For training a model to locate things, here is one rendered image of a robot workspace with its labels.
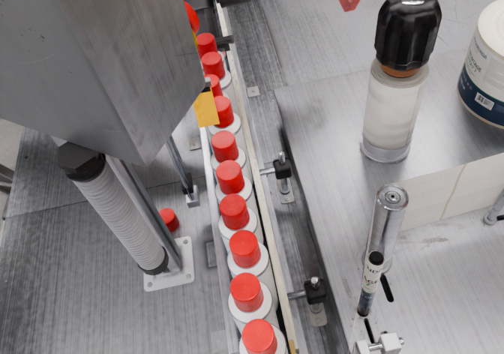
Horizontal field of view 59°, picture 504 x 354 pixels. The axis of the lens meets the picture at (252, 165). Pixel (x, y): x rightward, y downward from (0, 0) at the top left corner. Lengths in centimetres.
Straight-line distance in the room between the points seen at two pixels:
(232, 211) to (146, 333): 32
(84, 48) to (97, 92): 3
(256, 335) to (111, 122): 27
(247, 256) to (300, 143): 38
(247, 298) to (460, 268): 37
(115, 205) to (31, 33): 18
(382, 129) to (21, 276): 68
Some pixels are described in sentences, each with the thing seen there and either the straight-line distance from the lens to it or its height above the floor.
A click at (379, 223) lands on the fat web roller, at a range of 59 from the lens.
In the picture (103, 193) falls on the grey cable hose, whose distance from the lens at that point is 39.
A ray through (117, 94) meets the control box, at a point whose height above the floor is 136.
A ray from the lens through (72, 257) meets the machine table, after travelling 89.
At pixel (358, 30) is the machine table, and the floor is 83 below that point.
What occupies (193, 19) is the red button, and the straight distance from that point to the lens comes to 37.
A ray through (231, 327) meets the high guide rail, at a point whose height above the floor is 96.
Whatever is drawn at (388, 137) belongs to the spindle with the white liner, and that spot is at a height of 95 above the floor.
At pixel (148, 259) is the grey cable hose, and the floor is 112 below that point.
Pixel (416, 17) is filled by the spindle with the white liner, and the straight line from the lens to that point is 63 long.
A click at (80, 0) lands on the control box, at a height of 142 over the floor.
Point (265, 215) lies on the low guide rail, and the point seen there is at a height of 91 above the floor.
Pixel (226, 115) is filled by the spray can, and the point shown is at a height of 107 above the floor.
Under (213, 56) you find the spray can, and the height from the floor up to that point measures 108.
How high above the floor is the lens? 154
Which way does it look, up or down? 53 degrees down
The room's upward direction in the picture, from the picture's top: 11 degrees counter-clockwise
